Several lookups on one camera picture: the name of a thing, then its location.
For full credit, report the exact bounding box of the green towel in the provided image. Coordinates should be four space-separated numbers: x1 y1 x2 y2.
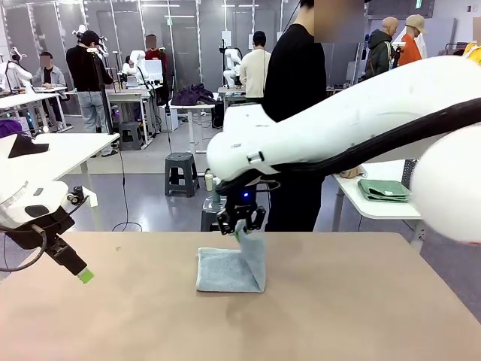
356 178 411 204

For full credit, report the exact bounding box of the white rounded table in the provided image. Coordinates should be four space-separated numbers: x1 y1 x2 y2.
0 132 121 231
332 159 426 241

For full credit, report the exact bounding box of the seated person grey jacket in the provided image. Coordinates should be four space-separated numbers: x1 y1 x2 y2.
32 51 68 131

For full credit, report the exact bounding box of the purple clothes pile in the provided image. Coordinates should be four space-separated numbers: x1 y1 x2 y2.
171 83 218 108

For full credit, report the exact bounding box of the mannequin in yellow jacket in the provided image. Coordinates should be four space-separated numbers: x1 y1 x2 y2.
461 41 481 67

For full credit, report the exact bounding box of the mannequin in dark jacket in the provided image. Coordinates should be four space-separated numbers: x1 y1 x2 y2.
365 17 400 82

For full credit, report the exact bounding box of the right arm black hose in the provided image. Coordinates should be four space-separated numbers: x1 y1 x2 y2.
262 96 481 177

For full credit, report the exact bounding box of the narrow white standing desk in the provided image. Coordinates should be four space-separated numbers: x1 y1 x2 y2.
168 101 219 155

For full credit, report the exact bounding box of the light blue towel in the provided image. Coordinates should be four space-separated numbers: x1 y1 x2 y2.
195 221 267 294

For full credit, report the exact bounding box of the purple cloth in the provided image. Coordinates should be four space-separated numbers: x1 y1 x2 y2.
0 119 24 139

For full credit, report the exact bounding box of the grey plastic mesh basket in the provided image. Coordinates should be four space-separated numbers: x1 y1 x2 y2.
401 158 420 189

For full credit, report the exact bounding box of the man in black cap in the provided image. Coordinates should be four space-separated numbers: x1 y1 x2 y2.
66 29 113 135

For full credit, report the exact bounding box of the metal robot workbench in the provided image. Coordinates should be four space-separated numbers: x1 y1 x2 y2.
217 86 249 110
106 88 159 146

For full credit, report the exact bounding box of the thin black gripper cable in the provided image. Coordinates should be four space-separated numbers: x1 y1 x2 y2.
0 223 49 273

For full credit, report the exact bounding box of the person in black t-shirt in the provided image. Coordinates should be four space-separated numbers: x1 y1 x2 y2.
261 0 368 232

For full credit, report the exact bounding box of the mannequin in orange shirt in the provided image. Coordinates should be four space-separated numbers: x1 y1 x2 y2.
397 14 429 68

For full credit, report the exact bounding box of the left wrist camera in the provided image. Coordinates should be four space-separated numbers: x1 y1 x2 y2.
65 184 86 207

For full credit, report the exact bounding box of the dark grey plastic stool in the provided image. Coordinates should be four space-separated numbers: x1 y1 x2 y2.
200 196 231 232
118 120 144 151
164 152 201 198

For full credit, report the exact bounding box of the person in red top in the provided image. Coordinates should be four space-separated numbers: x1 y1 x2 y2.
144 33 168 63

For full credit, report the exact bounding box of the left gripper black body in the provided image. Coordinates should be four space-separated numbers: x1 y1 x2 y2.
5 212 76 251

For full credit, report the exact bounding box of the man in cream sweater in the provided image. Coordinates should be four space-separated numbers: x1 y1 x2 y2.
239 30 272 105

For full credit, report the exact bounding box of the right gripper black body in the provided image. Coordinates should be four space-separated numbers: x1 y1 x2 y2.
224 184 262 217

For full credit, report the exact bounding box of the person's left hand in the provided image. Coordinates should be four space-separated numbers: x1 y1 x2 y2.
337 165 368 180

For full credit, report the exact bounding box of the long white desk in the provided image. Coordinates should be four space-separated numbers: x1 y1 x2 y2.
0 88 72 133

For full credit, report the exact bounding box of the black cloth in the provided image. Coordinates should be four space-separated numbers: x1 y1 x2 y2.
8 134 50 159

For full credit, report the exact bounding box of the white computer case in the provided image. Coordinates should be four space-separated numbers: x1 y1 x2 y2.
159 105 180 132

